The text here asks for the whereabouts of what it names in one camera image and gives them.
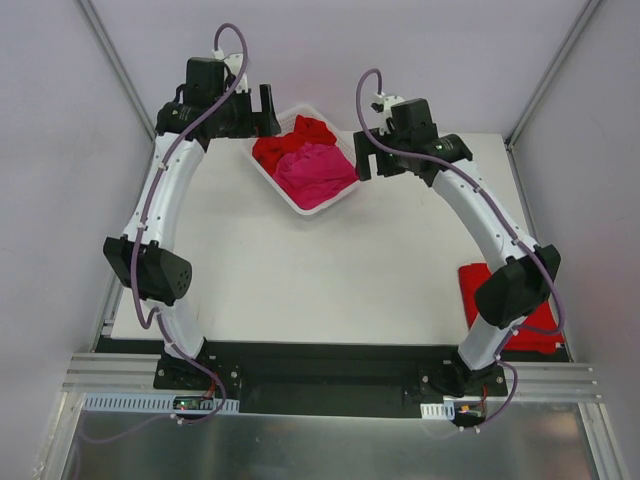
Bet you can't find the aluminium frame rail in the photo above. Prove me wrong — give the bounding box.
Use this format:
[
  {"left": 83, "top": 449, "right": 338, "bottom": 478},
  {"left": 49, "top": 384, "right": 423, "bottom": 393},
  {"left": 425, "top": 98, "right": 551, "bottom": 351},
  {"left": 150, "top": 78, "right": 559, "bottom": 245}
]
[{"left": 63, "top": 344, "right": 604, "bottom": 418}]

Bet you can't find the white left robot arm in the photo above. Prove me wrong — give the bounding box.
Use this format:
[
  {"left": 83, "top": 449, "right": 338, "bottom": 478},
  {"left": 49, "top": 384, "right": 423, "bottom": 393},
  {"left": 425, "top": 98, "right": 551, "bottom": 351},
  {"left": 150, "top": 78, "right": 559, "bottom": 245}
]
[{"left": 103, "top": 51, "right": 281, "bottom": 396}]

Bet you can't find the red crumpled t shirt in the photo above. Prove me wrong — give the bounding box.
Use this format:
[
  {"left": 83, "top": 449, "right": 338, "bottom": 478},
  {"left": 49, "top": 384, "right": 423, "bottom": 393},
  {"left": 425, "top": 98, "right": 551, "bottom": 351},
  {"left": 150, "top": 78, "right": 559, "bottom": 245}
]
[{"left": 252, "top": 115, "right": 337, "bottom": 176}]

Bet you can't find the folded red t shirt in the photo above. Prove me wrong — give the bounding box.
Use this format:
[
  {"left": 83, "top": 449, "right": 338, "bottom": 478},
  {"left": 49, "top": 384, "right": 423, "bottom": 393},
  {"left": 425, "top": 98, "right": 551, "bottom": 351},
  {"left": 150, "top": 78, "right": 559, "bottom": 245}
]
[{"left": 458, "top": 257, "right": 564, "bottom": 355}]

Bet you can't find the pink t shirt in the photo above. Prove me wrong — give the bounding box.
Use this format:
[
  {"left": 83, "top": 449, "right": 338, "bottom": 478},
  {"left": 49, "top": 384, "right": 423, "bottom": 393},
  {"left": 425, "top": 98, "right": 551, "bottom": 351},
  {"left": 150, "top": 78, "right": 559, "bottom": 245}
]
[{"left": 273, "top": 143, "right": 358, "bottom": 210}]

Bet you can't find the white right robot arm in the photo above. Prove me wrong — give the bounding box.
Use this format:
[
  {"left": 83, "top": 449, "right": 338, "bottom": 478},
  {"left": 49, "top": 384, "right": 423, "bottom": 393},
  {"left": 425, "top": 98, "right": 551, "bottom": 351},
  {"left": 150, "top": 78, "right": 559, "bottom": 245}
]
[{"left": 353, "top": 93, "right": 561, "bottom": 397}]

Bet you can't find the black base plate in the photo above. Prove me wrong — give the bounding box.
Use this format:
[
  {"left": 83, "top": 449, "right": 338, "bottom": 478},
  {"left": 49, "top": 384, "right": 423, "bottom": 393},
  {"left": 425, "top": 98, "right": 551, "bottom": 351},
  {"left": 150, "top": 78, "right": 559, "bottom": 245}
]
[{"left": 97, "top": 338, "right": 564, "bottom": 418}]

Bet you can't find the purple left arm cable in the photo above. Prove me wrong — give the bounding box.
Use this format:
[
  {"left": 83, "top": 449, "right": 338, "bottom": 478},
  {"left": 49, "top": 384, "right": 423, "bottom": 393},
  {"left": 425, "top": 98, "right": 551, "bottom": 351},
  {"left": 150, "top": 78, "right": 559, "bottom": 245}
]
[{"left": 78, "top": 23, "right": 251, "bottom": 443}]

